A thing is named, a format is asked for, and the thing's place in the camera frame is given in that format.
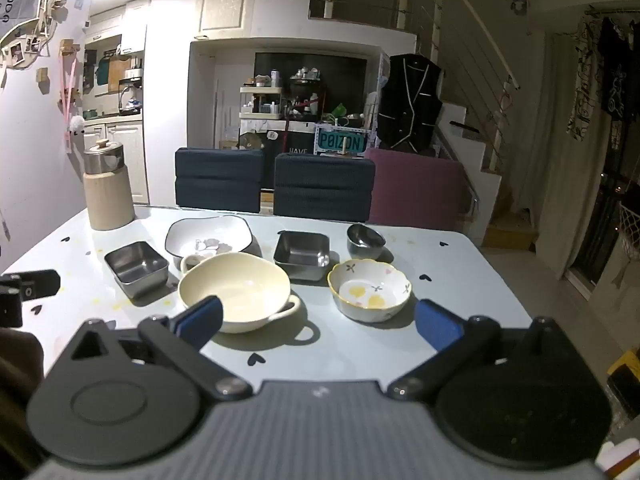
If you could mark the black hanging garment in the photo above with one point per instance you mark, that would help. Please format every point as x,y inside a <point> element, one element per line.
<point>617,70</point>

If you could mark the dark blue chair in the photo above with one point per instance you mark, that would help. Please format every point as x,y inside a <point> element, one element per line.
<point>217,180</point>
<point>322,187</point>

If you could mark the person's left forearm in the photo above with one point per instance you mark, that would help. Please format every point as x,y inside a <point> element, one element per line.
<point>17,370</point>

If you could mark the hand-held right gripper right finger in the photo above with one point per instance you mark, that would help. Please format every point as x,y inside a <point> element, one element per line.
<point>437,325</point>

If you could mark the white staircase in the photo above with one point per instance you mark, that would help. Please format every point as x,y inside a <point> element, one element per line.
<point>475,160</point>

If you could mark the white shelf cart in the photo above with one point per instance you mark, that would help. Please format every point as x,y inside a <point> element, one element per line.
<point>260,105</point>

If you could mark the teal sign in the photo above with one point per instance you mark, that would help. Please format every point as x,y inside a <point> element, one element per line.
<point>340,141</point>

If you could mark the white kitchen cabinets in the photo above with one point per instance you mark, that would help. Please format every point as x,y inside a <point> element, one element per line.
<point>120,155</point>

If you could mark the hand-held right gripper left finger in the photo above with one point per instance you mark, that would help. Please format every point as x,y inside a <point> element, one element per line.
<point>202,317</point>

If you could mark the patterned hanging garment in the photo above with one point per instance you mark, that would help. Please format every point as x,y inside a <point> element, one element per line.
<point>582,85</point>

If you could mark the yellow box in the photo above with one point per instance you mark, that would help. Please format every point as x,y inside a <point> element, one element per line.
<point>625,367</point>

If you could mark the pink ribbon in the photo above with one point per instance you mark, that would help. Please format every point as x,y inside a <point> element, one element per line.
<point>67,100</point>

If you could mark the black vest with white trim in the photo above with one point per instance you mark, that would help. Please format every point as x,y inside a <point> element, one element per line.
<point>407,105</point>

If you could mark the stair railing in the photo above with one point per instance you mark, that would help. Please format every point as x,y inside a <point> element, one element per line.
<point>450,20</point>

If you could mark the wooden wall decoration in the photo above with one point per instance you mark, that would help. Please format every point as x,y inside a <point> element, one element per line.
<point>30,30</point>

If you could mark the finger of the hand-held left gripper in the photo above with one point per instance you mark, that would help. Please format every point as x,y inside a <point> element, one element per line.
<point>40,284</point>

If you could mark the floral bowl with yellow rim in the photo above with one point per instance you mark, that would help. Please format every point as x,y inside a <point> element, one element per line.
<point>367,290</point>

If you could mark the mauve chair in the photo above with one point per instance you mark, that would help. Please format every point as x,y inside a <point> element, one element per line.
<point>415,190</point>

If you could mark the round steel bowl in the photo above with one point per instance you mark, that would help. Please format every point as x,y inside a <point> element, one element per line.
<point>365,242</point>

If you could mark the square steel container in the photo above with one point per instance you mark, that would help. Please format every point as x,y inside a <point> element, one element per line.
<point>301,255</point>
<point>135,266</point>

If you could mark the white net basket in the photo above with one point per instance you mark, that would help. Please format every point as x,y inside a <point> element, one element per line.
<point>631,240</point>

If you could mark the beige curtain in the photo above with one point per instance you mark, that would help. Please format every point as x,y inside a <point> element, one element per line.
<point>550,160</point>

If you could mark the brown cardboard box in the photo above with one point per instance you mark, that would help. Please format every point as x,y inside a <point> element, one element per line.
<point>510,236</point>

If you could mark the white plate with black rim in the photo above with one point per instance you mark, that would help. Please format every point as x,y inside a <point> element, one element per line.
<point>210,232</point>

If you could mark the wood and steel canister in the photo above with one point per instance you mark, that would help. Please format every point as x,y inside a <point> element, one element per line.
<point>107,195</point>

